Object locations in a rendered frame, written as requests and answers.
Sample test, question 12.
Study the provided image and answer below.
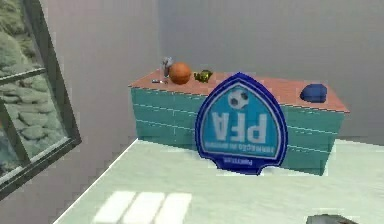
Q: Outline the dark grey object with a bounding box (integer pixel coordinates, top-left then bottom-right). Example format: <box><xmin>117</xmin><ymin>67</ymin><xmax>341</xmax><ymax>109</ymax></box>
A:
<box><xmin>305</xmin><ymin>214</ymin><xmax>359</xmax><ymax>224</ymax></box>

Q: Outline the teal chest of drawers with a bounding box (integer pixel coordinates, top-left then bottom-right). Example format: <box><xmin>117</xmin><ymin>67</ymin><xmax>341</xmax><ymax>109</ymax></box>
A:
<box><xmin>128</xmin><ymin>68</ymin><xmax>351</xmax><ymax>177</ymax></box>

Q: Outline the blue shield-shaped sign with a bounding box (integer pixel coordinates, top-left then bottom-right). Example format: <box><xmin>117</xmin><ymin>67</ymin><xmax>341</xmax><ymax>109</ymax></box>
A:
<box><xmin>194</xmin><ymin>71</ymin><xmax>289</xmax><ymax>176</ymax></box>

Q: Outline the green yellow small object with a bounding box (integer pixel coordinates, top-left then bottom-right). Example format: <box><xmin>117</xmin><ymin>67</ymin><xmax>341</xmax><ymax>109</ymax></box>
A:
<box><xmin>193</xmin><ymin>69</ymin><xmax>214</xmax><ymax>84</ymax></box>

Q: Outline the blue rounded object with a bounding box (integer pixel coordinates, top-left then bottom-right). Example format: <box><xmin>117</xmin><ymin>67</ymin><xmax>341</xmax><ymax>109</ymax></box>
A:
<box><xmin>299</xmin><ymin>83</ymin><xmax>328</xmax><ymax>104</ymax></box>

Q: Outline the orange ball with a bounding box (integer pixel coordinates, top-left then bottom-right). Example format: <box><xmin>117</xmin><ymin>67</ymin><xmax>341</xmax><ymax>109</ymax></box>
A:
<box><xmin>168</xmin><ymin>61</ymin><xmax>193</xmax><ymax>86</ymax></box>

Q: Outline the dark framed window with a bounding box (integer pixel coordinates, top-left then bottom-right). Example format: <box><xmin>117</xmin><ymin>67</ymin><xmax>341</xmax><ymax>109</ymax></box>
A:
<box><xmin>0</xmin><ymin>0</ymin><xmax>83</xmax><ymax>201</ymax></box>

